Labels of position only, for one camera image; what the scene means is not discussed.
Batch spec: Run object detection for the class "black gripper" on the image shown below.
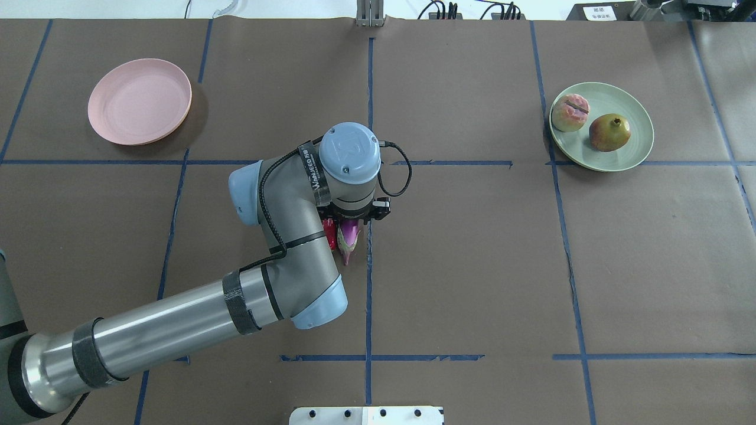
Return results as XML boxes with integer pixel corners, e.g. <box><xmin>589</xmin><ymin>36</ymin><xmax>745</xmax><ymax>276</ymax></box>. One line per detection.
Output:
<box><xmin>317</xmin><ymin>198</ymin><xmax>390</xmax><ymax>224</ymax></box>

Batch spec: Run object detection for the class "purple eggplant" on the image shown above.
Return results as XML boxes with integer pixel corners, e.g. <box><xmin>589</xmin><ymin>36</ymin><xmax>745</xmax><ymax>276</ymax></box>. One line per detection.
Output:
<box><xmin>337</xmin><ymin>220</ymin><xmax>361</xmax><ymax>266</ymax></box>

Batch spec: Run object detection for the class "red chili pepper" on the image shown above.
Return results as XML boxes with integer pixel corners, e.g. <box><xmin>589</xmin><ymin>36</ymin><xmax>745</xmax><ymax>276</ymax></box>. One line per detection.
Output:
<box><xmin>321</xmin><ymin>218</ymin><xmax>338</xmax><ymax>251</ymax></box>

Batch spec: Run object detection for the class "pink peach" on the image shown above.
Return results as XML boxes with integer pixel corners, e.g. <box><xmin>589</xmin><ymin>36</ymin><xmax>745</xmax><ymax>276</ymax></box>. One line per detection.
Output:
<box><xmin>550</xmin><ymin>93</ymin><xmax>591</xmax><ymax>132</ymax></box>

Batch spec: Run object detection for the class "yellow red pomegranate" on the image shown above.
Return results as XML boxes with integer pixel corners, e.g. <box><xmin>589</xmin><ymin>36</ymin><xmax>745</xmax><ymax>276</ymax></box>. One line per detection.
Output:
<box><xmin>589</xmin><ymin>113</ymin><xmax>631</xmax><ymax>152</ymax></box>

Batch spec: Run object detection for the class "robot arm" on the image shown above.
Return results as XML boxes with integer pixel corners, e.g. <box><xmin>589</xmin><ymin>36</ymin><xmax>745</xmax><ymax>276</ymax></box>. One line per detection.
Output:
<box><xmin>2</xmin><ymin>123</ymin><xmax>391</xmax><ymax>424</ymax></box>

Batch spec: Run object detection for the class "green plate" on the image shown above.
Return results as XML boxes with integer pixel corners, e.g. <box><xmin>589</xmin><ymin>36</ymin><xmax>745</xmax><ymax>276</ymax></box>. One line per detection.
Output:
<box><xmin>546</xmin><ymin>81</ymin><xmax>654</xmax><ymax>172</ymax></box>

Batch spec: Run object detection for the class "pink plate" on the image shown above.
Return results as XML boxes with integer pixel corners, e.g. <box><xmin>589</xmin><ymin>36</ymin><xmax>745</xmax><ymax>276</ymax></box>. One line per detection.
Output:
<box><xmin>87</xmin><ymin>58</ymin><xmax>193</xmax><ymax>147</ymax></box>

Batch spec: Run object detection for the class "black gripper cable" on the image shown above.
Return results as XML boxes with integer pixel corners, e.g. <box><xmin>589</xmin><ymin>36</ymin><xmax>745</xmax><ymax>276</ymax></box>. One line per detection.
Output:
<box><xmin>377</xmin><ymin>140</ymin><xmax>413</xmax><ymax>198</ymax></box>

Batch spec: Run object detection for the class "aluminium frame post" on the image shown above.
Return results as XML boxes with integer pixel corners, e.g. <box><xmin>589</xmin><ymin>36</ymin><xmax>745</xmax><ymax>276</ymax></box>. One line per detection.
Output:
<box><xmin>356</xmin><ymin>0</ymin><xmax>386</xmax><ymax>28</ymax></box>

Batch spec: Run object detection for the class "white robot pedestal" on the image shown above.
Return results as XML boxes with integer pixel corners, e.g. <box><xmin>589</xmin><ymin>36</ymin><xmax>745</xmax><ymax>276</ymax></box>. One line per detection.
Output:
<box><xmin>288</xmin><ymin>406</ymin><xmax>445</xmax><ymax>424</ymax></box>

